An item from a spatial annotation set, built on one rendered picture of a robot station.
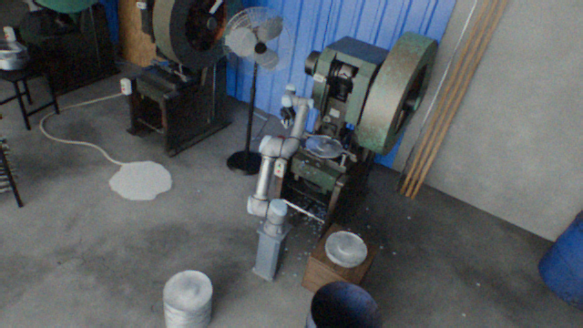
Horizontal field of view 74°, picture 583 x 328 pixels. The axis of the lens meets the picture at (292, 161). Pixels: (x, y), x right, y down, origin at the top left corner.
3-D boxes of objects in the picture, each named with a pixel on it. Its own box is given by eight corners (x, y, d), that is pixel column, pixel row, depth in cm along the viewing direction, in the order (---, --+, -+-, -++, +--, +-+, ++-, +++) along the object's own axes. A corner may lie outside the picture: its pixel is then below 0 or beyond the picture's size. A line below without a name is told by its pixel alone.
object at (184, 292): (217, 303, 234) (217, 302, 234) (168, 318, 222) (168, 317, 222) (205, 266, 254) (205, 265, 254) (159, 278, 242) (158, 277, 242)
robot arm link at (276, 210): (283, 226, 257) (286, 211, 249) (263, 221, 258) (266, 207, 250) (287, 214, 267) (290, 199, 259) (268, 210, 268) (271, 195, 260)
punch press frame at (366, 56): (324, 224, 319) (368, 75, 240) (281, 201, 334) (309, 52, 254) (362, 178, 377) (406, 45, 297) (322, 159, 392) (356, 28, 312)
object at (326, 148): (299, 147, 293) (299, 146, 293) (316, 131, 314) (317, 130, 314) (332, 163, 283) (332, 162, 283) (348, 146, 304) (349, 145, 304)
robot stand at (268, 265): (271, 282, 286) (280, 242, 259) (250, 271, 291) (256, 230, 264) (283, 266, 300) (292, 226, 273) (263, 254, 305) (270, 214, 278)
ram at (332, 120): (335, 138, 290) (344, 104, 272) (318, 130, 295) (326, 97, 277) (345, 129, 302) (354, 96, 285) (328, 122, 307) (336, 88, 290)
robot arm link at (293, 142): (298, 155, 243) (315, 95, 266) (281, 151, 244) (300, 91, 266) (297, 164, 253) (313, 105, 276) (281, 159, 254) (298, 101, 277)
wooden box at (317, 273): (345, 313, 275) (358, 283, 254) (300, 285, 288) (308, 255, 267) (366, 275, 304) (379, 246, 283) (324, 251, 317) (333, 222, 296)
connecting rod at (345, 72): (342, 112, 279) (353, 68, 259) (327, 107, 283) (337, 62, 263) (353, 103, 295) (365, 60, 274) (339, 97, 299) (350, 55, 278)
